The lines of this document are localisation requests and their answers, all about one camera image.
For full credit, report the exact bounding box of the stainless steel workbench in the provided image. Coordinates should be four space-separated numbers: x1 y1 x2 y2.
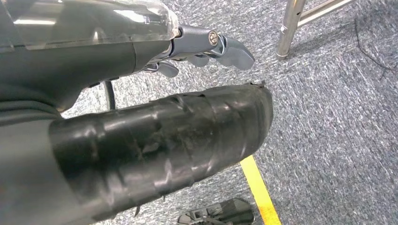
275 0 357 61

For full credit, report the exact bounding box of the black robot left foot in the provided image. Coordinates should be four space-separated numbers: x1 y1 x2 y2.
177 198 256 225

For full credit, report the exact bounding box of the yellow floor tape square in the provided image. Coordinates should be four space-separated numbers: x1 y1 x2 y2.
239 155 283 225

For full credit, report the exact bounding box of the black floor cable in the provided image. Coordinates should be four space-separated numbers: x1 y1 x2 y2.
353 17 398 74

